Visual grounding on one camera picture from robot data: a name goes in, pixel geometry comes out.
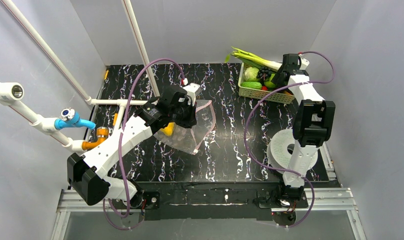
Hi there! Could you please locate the green cucumber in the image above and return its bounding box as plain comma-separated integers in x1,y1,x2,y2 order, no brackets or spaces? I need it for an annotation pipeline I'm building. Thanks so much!
240,81,263,90

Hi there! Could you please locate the yellow bell pepper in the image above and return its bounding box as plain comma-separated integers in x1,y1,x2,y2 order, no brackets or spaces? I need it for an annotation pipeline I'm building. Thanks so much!
161,122,175,137

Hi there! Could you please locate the clear zip top bag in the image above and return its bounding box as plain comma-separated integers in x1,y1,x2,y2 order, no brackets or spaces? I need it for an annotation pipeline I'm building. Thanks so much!
154,99,216,155

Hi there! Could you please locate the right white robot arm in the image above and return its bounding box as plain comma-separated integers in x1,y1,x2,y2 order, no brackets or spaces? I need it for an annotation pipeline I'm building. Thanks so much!
272,53,336,202

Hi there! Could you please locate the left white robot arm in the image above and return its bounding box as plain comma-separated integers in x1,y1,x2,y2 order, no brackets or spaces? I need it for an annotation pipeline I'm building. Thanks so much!
67,83,201,206

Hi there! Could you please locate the green apple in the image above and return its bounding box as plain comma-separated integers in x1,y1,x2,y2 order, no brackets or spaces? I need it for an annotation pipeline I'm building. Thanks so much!
263,73,277,90

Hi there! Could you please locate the cream plastic basket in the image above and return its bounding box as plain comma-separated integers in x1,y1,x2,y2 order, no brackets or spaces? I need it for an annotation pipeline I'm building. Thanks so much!
237,63,296,105

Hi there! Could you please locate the green cabbage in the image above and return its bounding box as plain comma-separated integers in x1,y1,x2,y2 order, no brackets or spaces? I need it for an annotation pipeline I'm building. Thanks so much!
244,67,259,82

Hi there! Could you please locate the green white leek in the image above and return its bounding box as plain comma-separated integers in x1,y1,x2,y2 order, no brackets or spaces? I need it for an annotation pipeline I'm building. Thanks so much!
224,46,282,72

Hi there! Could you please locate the white tape roll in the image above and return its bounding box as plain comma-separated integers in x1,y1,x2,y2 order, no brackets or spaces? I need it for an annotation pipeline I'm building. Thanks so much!
266,129,319,176

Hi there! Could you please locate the orange pipe fitting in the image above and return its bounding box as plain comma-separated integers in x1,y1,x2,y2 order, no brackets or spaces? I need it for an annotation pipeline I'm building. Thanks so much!
81,126,110,151

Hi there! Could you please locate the blue pipe fitting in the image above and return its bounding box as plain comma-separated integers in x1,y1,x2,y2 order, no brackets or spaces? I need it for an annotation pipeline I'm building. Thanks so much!
54,108,96,130

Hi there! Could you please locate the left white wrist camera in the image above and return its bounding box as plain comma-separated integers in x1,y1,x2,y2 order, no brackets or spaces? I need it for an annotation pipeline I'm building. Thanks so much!
183,83,202,106

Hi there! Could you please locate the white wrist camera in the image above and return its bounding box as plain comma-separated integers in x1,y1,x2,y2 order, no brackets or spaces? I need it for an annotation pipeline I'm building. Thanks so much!
299,55,310,70
183,83,202,106

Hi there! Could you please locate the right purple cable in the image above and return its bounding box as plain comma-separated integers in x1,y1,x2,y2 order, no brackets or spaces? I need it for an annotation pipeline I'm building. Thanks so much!
243,50,336,229

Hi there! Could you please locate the purple cable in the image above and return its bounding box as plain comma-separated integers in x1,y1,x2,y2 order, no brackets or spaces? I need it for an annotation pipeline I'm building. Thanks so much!
243,50,336,229
102,58,187,231

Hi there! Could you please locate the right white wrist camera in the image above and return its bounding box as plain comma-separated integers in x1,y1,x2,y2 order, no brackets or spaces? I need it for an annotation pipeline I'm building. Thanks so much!
299,55,310,70

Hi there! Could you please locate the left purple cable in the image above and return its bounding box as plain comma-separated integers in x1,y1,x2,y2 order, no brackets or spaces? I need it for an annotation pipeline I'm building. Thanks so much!
102,58,187,231

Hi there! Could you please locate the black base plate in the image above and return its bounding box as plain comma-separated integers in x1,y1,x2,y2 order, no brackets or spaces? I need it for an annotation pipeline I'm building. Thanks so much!
131,181,309,221

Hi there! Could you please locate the aluminium frame rail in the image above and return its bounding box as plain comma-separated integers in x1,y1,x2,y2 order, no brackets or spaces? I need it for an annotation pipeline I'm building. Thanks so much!
51,66,367,240

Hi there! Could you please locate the white pvc pipe frame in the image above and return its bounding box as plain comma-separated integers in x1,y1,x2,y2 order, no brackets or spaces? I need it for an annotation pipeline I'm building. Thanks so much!
0,0,146,154

